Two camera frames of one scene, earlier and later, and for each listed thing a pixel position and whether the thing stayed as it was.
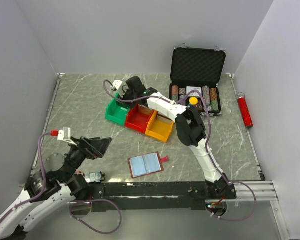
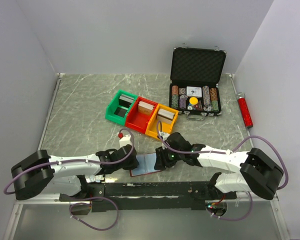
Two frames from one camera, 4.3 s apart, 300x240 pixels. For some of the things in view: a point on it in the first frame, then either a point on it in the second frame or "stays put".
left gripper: (100, 148) → (133, 164)
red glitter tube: (240, 96) stays put
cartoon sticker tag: (98, 176) stays put
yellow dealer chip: (193, 100) stays put
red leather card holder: (146, 164) stays put
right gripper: (126, 91) → (161, 162)
